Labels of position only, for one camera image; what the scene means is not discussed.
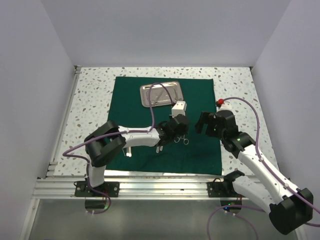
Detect purple cable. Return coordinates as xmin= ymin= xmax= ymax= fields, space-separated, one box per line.
xmin=208 ymin=97 xmax=320 ymax=240
xmin=62 ymin=82 xmax=177 ymax=216

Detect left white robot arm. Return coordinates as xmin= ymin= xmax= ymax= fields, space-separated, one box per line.
xmin=84 ymin=114 xmax=189 ymax=197

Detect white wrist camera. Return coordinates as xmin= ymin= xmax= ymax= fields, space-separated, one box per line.
xmin=216 ymin=98 xmax=232 ymax=112
xmin=171 ymin=101 xmax=187 ymax=118

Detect aluminium front rail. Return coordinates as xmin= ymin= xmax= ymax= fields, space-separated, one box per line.
xmin=31 ymin=174 xmax=266 ymax=201

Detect green surgical cloth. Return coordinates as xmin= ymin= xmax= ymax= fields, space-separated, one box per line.
xmin=106 ymin=76 xmax=222 ymax=175

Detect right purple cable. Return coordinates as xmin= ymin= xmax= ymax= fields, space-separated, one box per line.
xmin=208 ymin=97 xmax=320 ymax=240

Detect aluminium left side rail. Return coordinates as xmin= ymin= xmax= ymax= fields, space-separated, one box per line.
xmin=44 ymin=65 xmax=82 ymax=178

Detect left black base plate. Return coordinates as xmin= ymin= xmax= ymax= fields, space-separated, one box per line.
xmin=73 ymin=181 xmax=120 ymax=198

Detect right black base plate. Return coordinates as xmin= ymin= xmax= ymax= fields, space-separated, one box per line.
xmin=206 ymin=178 xmax=242 ymax=198

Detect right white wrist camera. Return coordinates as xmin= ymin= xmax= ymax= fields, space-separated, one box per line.
xmin=216 ymin=98 xmax=232 ymax=112

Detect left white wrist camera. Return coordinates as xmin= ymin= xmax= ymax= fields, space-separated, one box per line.
xmin=171 ymin=101 xmax=187 ymax=118

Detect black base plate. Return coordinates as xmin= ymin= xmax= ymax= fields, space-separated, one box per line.
xmin=73 ymin=181 xmax=120 ymax=198
xmin=206 ymin=178 xmax=242 ymax=198

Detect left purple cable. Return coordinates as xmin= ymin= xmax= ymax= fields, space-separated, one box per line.
xmin=62 ymin=82 xmax=177 ymax=216

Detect aluminium rail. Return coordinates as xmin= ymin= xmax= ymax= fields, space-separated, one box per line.
xmin=44 ymin=65 xmax=82 ymax=178
xmin=31 ymin=174 xmax=266 ymax=201

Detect steel forceps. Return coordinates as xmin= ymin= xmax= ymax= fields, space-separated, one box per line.
xmin=152 ymin=90 xmax=164 ymax=105

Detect wide steel tweezers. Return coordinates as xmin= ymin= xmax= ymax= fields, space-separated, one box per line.
xmin=126 ymin=147 xmax=132 ymax=158

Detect steel instrument tray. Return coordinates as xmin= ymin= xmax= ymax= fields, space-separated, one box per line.
xmin=139 ymin=81 xmax=184 ymax=108

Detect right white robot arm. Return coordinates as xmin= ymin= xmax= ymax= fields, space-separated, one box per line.
xmin=195 ymin=109 xmax=314 ymax=235

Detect steel scissors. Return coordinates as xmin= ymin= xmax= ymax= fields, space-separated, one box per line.
xmin=174 ymin=135 xmax=190 ymax=145

